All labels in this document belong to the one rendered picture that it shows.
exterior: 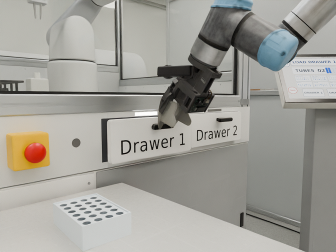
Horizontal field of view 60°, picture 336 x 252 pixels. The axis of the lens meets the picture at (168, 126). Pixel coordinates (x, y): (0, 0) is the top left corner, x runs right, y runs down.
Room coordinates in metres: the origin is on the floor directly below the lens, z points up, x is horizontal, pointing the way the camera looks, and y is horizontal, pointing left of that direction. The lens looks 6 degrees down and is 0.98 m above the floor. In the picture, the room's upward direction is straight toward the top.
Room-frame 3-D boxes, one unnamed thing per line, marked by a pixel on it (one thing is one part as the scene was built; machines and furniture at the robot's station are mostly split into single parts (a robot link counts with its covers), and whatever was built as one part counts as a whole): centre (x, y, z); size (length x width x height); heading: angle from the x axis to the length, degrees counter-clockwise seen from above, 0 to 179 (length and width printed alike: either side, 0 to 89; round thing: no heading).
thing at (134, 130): (0.81, 0.04, 0.87); 0.29 x 0.02 x 0.11; 133
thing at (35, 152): (0.57, 0.26, 0.88); 0.04 x 0.03 x 0.04; 133
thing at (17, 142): (0.59, 0.29, 0.88); 0.07 x 0.05 x 0.07; 133
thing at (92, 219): (0.48, 0.13, 0.78); 0.12 x 0.08 x 0.04; 40
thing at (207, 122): (1.04, -0.17, 0.87); 0.29 x 0.02 x 0.11; 133
